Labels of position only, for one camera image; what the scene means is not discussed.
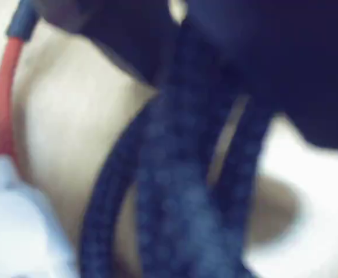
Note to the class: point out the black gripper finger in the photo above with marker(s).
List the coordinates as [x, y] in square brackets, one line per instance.
[113, 29]
[273, 58]

